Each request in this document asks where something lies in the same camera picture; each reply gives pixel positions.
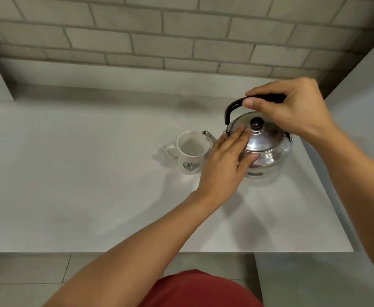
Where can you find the person's left hand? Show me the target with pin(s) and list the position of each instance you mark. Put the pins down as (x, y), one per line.
(220, 171)

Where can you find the white mug with green emblem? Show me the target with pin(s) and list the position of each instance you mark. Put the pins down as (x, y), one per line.
(190, 158)

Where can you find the steel kettle lid black knob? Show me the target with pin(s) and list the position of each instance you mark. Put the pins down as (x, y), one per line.
(267, 137)

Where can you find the person's right forearm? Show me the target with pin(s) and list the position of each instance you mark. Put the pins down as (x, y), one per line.
(359, 195)

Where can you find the person's left thumb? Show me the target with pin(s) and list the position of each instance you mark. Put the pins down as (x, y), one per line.
(249, 159)

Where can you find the person's right thumb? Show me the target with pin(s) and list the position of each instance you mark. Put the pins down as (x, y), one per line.
(255, 104)

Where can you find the person's right hand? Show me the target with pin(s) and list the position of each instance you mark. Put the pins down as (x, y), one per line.
(298, 108)

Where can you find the person's left forearm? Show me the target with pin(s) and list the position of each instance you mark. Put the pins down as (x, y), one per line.
(136, 252)

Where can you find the person's red shirt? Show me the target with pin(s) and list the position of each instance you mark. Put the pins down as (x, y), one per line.
(199, 290)

